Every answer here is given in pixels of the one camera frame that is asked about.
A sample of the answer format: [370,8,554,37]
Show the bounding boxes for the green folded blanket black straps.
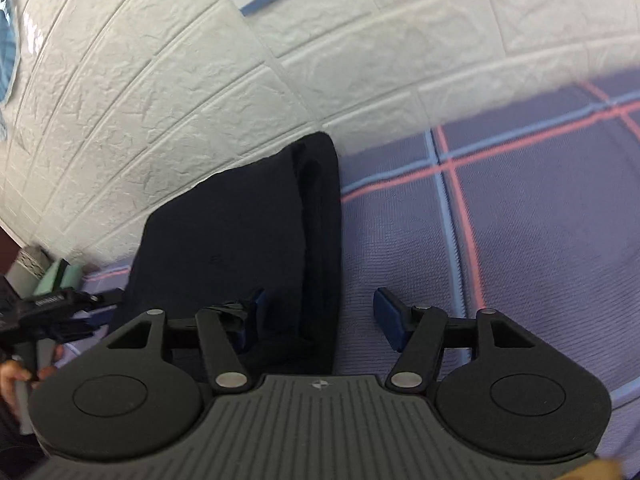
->
[31,258,86,295]

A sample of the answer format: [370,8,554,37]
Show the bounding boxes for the purple plaid bed sheet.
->
[65,67,640,461]

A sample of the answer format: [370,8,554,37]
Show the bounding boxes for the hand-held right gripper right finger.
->
[372,287,539,392]

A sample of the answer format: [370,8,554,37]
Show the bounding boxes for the medium blue paper fan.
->
[0,0,57,142]

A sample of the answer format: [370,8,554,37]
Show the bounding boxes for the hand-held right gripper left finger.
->
[105,287,269,395]

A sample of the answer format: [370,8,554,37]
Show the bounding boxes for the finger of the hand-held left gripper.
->
[89,288,126,312]

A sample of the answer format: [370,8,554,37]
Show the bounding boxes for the person's left hand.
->
[0,359,62,413]

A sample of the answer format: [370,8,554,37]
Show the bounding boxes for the dark navy pants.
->
[110,131,344,386]

